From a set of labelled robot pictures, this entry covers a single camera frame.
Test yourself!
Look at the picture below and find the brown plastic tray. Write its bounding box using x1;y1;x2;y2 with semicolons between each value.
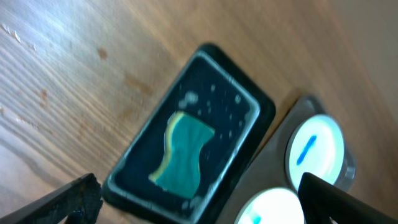
217;95;331;223

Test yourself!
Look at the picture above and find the black water basin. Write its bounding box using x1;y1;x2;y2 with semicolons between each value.
103;44;275;223

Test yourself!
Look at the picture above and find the white plate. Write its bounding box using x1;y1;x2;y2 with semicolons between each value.
234;187;305;224
285;114;356;192

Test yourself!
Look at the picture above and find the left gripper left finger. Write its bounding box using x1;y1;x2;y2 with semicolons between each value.
1;173;103;224

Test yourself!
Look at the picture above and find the white plate top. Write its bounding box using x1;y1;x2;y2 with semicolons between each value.
285;114;356;192

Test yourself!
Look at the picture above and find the green yellow sponge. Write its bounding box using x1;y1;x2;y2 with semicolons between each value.
148;111;215;199

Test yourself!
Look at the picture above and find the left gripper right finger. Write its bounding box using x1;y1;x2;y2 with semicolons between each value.
298;172;397;224

